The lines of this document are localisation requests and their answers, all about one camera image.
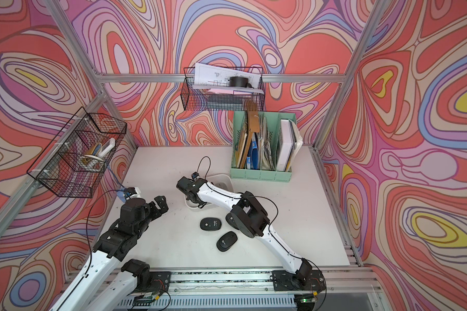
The white item in basket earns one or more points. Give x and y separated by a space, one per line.
106 148

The white plastic storage box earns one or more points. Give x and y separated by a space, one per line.
222 181

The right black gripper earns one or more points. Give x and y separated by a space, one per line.
202 203

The brown folder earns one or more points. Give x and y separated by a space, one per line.
252 127

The green file organizer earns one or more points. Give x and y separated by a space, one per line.
273 125

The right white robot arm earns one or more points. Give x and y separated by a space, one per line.
253 221

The left wire basket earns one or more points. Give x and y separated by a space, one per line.
71 168

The wire basket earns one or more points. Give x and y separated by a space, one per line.
201 100
71 168

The black mouse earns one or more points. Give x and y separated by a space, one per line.
210 224
230 220
226 241

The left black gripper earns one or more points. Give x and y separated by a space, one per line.
155 212

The front aluminium rail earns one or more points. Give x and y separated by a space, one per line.
252 288

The black tape roll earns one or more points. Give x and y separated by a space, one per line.
239 82

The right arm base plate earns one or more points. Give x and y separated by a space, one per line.
286 282

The white papers in basket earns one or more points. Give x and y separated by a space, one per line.
216 80

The white book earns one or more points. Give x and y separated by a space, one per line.
290 142

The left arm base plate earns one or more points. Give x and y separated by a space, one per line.
154 281

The black mouse front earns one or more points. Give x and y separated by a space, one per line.
226 241

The back wire basket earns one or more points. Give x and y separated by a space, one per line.
201 100

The blue pencil case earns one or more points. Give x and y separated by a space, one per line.
125 194

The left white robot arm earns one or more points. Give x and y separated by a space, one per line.
108 252

